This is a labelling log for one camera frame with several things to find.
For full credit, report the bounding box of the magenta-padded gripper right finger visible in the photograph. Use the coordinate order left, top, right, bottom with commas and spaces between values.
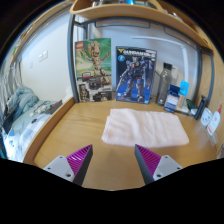
134, 144, 184, 185

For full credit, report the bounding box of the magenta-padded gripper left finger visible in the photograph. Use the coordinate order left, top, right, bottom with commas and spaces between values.
43, 144, 94, 187

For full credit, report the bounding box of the pale pink towel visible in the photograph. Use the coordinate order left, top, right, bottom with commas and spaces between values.
100, 108, 190, 149

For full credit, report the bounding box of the clear plastic container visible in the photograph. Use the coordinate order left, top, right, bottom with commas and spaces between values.
209, 131, 220, 147

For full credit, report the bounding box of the white mug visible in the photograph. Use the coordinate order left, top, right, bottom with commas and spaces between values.
200, 107, 214, 128

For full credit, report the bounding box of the dark green round container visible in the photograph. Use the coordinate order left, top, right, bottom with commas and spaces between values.
185, 98, 198, 115

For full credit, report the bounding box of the small dark blue box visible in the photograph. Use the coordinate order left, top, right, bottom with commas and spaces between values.
163, 84, 181, 114

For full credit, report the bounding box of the black cylindrical bottle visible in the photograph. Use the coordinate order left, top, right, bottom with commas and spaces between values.
194, 95, 208, 121

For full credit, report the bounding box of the bed with blue bedding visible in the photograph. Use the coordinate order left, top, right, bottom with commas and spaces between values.
0, 63, 64, 162

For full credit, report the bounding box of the clear bottle with black cap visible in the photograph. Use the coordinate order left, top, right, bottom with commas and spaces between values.
155, 62, 174, 107

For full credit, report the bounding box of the blue robot model kit box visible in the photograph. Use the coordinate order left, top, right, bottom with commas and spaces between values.
115, 45, 158, 105

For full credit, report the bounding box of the green building set box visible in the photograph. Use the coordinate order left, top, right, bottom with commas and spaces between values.
73, 37, 113, 104

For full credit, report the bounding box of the white desk lamp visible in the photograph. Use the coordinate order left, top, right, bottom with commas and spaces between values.
131, 35, 190, 84

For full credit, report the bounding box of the wooden shelf unit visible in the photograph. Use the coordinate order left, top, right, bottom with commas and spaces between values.
69, 0, 214, 51

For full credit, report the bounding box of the dark grey metal frame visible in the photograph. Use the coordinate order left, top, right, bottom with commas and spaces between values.
66, 14, 214, 108

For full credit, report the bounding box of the white wall switch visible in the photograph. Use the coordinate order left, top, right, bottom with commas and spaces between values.
37, 49, 49, 63

